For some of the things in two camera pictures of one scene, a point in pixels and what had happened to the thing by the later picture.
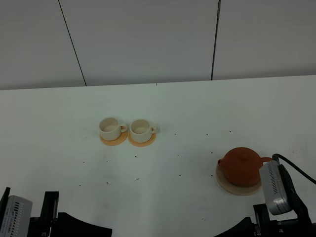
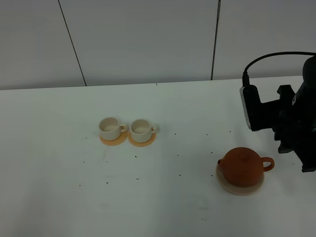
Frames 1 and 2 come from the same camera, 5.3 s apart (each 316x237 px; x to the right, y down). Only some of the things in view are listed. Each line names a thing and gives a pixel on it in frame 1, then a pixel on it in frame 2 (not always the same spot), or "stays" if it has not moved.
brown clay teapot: [241, 167] stays
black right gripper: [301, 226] -> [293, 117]
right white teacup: [140, 130] stays
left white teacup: [110, 129] stays
